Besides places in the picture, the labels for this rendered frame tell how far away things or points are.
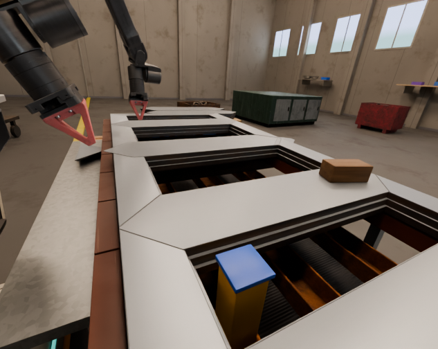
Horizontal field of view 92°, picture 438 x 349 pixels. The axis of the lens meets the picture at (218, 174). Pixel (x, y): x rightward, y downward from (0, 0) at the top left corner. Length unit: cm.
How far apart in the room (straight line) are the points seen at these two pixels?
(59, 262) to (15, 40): 47
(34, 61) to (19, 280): 46
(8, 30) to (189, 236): 38
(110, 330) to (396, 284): 38
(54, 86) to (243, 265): 39
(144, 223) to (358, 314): 34
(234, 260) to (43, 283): 46
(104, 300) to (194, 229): 16
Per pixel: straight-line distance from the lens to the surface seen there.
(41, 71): 43
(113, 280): 39
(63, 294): 61
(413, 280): 44
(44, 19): 43
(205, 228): 40
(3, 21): 44
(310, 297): 59
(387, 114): 744
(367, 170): 73
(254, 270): 31
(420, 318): 39
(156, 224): 41
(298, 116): 660
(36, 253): 74
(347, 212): 59
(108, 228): 49
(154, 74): 100
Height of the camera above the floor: 111
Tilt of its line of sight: 24 degrees down
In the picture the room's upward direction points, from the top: 4 degrees clockwise
